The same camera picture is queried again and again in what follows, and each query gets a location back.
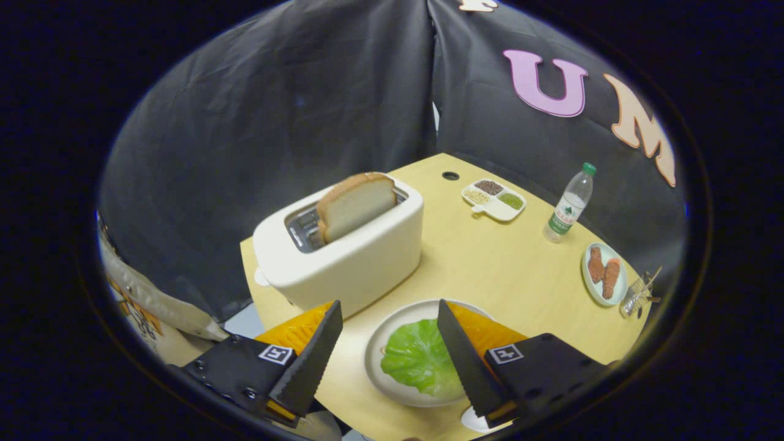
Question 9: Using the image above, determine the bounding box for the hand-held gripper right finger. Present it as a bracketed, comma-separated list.
[437, 299, 613, 428]

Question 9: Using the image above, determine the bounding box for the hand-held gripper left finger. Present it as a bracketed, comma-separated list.
[184, 300, 344, 428]

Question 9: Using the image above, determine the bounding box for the green lettuce leaf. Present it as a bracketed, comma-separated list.
[380, 318, 466, 399]

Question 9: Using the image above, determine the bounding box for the plain bread slice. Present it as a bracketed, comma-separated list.
[316, 172, 398, 244]

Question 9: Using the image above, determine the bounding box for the white rounded square plate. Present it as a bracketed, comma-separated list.
[461, 404, 512, 434]

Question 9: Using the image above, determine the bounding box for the round cream plate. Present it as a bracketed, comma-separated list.
[365, 300, 497, 408]

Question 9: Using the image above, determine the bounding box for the white toaster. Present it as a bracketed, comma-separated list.
[253, 173, 424, 320]

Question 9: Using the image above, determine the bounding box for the white divided condiment dish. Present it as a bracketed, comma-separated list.
[461, 179, 527, 222]

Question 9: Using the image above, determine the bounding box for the person's beige jacket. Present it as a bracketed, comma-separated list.
[98, 211, 230, 368]

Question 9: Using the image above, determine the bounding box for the pale blue oval plate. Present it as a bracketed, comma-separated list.
[581, 243, 629, 307]

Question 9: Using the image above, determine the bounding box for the clear plastic water bottle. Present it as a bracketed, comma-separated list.
[543, 162, 597, 244]

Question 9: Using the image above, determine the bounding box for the black backdrop cloth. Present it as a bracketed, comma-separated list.
[98, 0, 687, 322]

